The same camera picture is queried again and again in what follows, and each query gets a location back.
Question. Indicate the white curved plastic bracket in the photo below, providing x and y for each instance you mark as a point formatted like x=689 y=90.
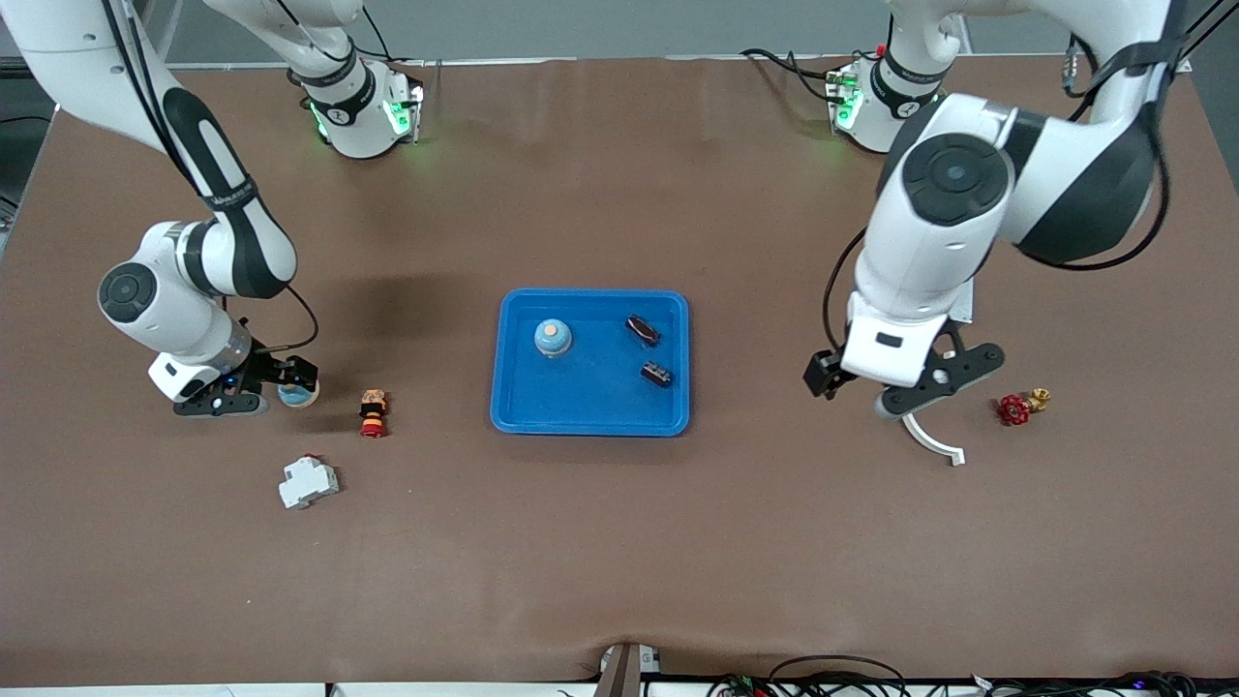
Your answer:
x=934 y=447

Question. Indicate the small black ribbed component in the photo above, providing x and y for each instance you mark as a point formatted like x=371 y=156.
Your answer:
x=656 y=374

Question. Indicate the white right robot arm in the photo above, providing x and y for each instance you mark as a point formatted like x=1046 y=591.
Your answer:
x=174 y=319

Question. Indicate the grey bracket with dark post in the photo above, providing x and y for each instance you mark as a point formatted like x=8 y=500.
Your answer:
x=627 y=670

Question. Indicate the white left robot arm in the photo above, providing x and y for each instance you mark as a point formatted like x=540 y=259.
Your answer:
x=910 y=252

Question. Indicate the grey metal box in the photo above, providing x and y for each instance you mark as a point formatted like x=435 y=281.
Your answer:
x=965 y=305

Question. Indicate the white circuit breaker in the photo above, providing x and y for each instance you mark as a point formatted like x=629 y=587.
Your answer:
x=308 y=482

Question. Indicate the aluminium frame profile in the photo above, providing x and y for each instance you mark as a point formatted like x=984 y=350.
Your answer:
x=1200 y=24

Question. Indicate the blue call bell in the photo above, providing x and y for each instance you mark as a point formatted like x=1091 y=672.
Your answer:
x=297 y=395
x=553 y=337

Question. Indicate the orange red emergency stop switch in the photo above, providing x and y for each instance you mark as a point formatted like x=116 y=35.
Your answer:
x=373 y=412

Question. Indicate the blue plastic tray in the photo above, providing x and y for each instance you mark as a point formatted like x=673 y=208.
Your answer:
x=590 y=407

